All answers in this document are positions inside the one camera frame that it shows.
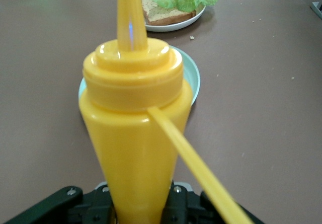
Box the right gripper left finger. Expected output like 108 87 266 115
75 182 119 224

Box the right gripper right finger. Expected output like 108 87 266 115
160 182 224 224

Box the yellow squeeze bottle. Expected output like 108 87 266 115
77 0 255 224

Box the brown bread slice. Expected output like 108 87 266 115
141 0 197 26

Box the mint green plate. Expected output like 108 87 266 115
78 45 201 114

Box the beige plate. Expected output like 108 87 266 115
139 0 206 33

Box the brown table cover sheet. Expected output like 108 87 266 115
0 0 322 224

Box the metal clamp bracket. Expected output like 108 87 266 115
311 1 322 18

